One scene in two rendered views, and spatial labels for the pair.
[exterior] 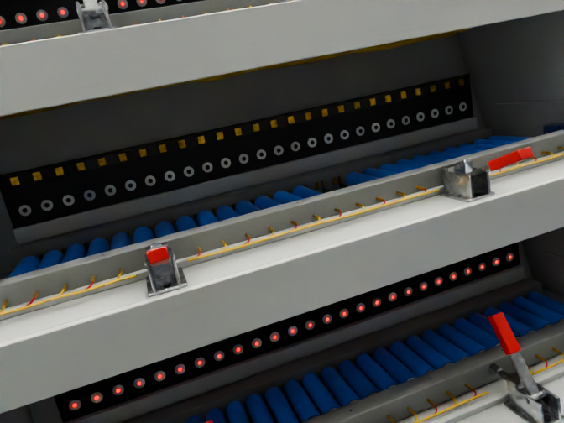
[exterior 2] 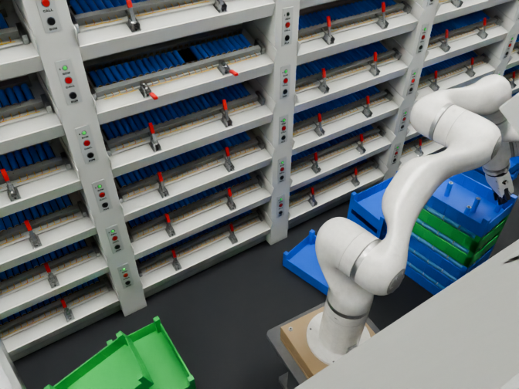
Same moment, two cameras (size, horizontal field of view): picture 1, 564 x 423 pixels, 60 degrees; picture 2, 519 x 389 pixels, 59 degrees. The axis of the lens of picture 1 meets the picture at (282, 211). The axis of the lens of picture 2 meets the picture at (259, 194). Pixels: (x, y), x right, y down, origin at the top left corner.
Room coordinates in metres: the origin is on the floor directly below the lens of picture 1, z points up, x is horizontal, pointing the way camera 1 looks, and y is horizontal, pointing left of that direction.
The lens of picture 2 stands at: (-0.92, 0.18, 1.55)
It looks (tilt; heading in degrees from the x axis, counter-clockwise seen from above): 40 degrees down; 341
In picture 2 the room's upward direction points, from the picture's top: straight up
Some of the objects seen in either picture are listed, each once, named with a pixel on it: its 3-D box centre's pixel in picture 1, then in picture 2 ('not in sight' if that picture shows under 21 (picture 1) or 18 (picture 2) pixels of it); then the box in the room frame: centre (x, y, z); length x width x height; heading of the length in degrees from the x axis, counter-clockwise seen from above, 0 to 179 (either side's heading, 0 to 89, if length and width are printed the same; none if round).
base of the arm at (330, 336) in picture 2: not in sight; (343, 320); (-0.27, -0.29, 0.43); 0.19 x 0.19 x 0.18
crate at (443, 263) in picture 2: not in sight; (445, 240); (0.07, -0.95, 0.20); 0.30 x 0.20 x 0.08; 21
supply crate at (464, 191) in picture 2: not in sight; (461, 195); (0.07, -0.95, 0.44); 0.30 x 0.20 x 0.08; 21
